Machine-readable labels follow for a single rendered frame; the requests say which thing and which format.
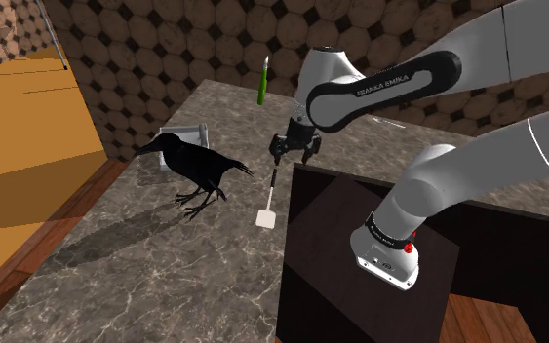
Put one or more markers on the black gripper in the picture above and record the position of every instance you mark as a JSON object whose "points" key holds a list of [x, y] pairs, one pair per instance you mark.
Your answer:
{"points": [[298, 134]]}

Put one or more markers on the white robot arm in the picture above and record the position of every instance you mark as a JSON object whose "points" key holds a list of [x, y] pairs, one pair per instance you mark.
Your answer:
{"points": [[450, 180]]}

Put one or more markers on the green pen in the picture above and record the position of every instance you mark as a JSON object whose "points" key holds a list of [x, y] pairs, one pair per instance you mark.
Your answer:
{"points": [[262, 88]]}

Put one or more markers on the grey metal holder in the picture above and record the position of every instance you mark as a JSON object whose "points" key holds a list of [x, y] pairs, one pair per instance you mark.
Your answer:
{"points": [[202, 134]]}

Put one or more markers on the silver spoon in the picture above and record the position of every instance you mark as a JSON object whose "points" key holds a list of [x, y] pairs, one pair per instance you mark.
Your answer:
{"points": [[390, 123]]}

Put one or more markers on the black crow figure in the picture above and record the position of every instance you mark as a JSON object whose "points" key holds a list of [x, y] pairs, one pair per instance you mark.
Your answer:
{"points": [[193, 164]]}

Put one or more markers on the dark robot stand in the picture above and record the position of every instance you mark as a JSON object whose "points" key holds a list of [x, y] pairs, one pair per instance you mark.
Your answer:
{"points": [[331, 266]]}

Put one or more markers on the thin grey rod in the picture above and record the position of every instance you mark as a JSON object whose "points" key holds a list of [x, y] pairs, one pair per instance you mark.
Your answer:
{"points": [[51, 35]]}

